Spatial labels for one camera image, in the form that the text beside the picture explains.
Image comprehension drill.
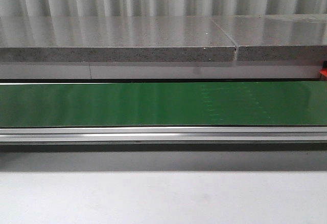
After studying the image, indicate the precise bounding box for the green conveyor belt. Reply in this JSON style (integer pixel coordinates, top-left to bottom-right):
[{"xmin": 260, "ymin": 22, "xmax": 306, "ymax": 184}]
[{"xmin": 1, "ymin": 81, "xmax": 326, "ymax": 127}]

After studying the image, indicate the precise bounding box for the grey stone slab right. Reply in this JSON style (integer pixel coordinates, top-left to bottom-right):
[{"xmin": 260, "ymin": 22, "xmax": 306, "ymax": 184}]
[{"xmin": 212, "ymin": 15, "xmax": 326, "ymax": 65}]

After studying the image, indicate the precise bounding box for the grey stone slab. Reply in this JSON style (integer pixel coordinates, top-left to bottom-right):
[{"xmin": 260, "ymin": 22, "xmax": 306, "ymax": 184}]
[
  {"xmin": 1, "ymin": 16, "xmax": 236, "ymax": 62},
  {"xmin": 212, "ymin": 15, "xmax": 326, "ymax": 65}
]

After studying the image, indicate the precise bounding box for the grey stone slab left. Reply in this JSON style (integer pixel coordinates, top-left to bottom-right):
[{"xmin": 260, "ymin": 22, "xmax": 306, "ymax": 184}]
[{"xmin": 1, "ymin": 16, "xmax": 236, "ymax": 62}]

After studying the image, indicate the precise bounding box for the red plastic tray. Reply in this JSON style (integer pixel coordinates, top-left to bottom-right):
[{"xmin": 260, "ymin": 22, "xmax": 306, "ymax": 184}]
[{"xmin": 319, "ymin": 68, "xmax": 327, "ymax": 81}]

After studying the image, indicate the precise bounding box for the aluminium conveyor side rail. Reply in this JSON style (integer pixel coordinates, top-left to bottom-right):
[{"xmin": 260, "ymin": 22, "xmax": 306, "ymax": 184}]
[{"xmin": 1, "ymin": 126, "xmax": 326, "ymax": 152}]

